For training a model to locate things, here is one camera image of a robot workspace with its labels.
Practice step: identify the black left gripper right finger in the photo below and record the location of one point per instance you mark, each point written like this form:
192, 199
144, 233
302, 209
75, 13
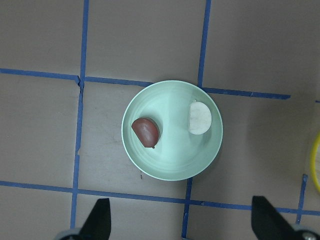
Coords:
267, 223

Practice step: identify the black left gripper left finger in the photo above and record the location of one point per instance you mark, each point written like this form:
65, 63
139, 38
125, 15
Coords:
98, 223

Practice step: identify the brown half bun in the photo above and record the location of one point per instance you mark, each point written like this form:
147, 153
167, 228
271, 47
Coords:
147, 131

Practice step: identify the light green round plate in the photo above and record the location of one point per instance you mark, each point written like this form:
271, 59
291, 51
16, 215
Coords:
178, 154

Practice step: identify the yellow steamer layer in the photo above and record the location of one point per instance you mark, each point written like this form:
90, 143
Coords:
315, 162

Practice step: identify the white half bun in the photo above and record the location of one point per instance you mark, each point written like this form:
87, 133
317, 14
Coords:
199, 119

